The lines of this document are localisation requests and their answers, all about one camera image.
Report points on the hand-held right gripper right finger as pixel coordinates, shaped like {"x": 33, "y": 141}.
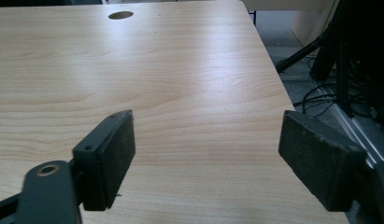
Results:
{"x": 317, "y": 161}

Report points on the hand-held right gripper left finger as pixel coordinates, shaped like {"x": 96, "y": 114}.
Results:
{"x": 101, "y": 168}

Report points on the black metal stand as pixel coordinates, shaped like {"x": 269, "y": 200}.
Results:
{"x": 351, "y": 46}

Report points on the aluminium rail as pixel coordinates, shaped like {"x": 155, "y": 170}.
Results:
{"x": 358, "y": 133}

